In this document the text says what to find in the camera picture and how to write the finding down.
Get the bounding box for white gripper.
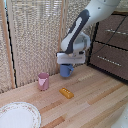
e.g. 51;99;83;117
56;51;86;66

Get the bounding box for blue mug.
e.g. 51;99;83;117
59;63;75;79

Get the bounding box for orange rectangular bar white marks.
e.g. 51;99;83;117
59;87;75;99

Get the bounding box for pink cup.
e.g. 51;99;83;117
37;72;50;92

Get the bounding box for beige woven folding screen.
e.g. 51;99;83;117
5;0;98;88

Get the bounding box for dark brown drawer cabinet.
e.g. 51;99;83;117
87;11;128;82

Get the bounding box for white plate with patterned rim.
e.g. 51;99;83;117
0;101;43;128

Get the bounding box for silver drawer handle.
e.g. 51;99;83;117
96;55;123;67
105;28;128;37

